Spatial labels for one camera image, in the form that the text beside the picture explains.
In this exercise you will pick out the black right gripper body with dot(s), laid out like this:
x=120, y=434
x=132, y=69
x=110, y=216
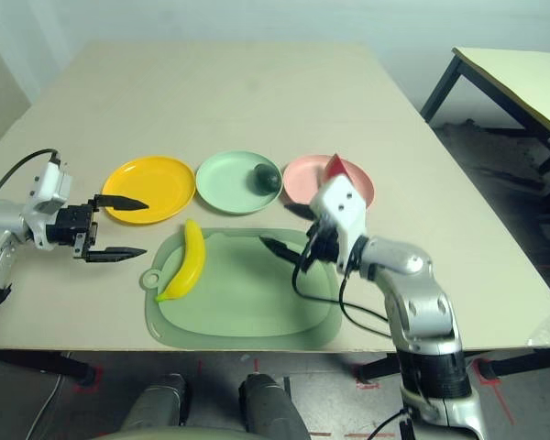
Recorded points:
x=323, y=240

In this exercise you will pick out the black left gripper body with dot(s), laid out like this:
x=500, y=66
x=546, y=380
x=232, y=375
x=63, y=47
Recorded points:
x=73, y=229

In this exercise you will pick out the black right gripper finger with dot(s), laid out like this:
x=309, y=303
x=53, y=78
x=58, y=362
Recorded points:
x=282, y=249
x=304, y=211

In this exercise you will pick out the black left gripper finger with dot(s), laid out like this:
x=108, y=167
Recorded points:
x=114, y=254
x=119, y=202

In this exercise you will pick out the dark green toy avocado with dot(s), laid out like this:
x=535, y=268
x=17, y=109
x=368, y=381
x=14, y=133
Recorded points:
x=265, y=179

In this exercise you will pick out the red toy watermelon slice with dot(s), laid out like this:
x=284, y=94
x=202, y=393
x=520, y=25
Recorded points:
x=335, y=166

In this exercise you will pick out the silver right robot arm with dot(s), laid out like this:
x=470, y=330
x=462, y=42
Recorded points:
x=417, y=298

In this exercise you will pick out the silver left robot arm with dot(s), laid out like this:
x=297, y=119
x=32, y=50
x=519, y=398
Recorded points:
x=0, y=229

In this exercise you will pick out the pink plastic plate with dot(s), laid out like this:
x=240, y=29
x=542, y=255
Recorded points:
x=302, y=181

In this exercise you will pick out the yellow plastic plate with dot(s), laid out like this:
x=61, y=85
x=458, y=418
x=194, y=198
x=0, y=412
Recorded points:
x=149, y=190

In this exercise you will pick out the green silicone cutting mat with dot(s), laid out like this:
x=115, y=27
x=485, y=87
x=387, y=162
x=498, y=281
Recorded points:
x=238, y=302

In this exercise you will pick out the yellow toy banana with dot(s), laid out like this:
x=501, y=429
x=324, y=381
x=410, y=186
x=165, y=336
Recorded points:
x=192, y=261

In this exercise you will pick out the mint green plastic plate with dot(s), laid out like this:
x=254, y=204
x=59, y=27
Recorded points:
x=224, y=183

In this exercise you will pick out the black table base bar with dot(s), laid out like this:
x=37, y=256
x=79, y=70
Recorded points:
x=522, y=364
x=41, y=364

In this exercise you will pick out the grey robot left foot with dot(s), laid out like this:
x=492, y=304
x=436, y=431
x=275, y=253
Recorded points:
x=158, y=399

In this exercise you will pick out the grey robot foot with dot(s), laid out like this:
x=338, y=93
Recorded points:
x=268, y=408
x=158, y=399

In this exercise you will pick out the grey robot right foot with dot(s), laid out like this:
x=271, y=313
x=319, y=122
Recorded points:
x=268, y=408

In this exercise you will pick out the grey robot torso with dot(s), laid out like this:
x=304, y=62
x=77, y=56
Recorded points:
x=174, y=433

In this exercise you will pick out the beige side table black legs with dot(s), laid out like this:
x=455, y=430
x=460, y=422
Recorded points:
x=509, y=78

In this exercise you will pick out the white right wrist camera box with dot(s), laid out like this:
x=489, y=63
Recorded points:
x=341, y=211

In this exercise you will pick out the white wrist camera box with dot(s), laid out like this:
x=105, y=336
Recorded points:
x=341, y=211
x=50, y=190

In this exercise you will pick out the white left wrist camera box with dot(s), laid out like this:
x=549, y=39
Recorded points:
x=50, y=190

